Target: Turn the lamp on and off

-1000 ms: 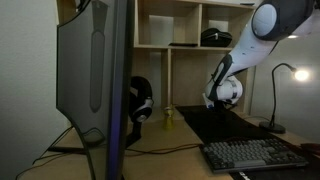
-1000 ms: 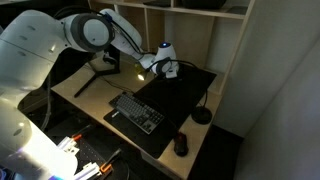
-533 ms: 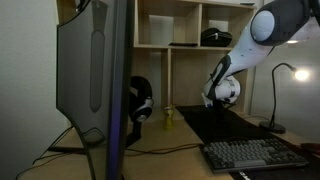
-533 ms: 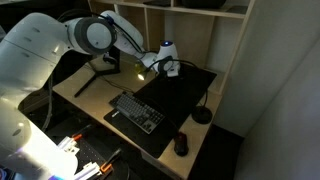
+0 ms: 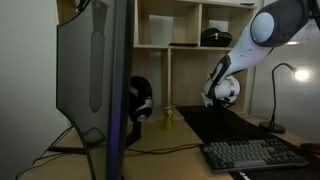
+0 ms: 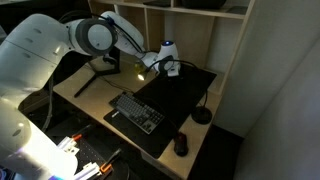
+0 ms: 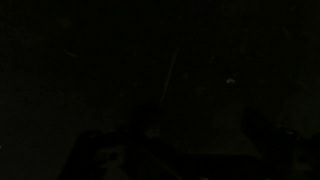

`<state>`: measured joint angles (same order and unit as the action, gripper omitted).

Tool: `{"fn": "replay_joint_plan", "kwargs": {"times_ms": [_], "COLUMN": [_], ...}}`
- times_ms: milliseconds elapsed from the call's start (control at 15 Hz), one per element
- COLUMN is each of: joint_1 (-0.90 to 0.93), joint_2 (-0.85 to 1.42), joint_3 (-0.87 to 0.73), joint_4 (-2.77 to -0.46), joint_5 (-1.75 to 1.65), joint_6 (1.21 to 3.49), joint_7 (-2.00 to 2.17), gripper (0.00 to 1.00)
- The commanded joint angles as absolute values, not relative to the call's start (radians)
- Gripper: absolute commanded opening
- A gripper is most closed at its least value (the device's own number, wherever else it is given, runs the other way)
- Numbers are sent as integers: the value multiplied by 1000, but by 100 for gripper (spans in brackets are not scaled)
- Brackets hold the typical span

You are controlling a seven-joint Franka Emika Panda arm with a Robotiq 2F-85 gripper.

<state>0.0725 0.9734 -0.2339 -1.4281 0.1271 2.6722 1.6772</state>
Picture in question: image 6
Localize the black rounded shelf object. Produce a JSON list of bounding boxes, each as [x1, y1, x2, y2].
[[181, 0, 228, 10]]

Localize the small grey object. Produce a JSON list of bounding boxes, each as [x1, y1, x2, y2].
[[137, 59, 214, 126]]

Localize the black computer monitor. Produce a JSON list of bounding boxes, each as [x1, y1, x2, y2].
[[0, 1, 91, 38]]

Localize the light wooden desk hutch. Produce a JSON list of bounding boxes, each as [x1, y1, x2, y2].
[[87, 0, 256, 96]]

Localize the large black desk mat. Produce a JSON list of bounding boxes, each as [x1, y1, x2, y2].
[[103, 62, 218, 160]]

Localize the grey hanging robot hose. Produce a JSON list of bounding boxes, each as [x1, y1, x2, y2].
[[41, 74, 55, 133]]

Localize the black computer mouse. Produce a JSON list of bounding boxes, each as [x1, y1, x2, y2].
[[173, 132, 190, 158]]

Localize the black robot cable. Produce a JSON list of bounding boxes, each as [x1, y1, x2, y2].
[[59, 9, 162, 56]]

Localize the grey mechanical keyboard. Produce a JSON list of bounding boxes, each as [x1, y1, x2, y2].
[[109, 91, 166, 135]]

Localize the small yellow green bottle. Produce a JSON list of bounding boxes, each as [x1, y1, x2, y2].
[[133, 59, 145, 73]]

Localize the white aluminium profile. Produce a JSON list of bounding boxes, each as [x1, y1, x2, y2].
[[73, 162, 103, 180], [57, 136, 81, 156]]

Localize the thin black desk cable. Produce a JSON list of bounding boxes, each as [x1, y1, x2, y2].
[[99, 75, 136, 95]]

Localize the orange handled black clamp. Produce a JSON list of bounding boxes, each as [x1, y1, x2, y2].
[[99, 148, 123, 175], [71, 124, 93, 143]]

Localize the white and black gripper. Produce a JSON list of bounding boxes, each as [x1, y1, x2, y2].
[[167, 63, 182, 78]]

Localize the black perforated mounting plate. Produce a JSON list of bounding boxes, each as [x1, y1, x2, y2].
[[74, 136, 109, 169]]

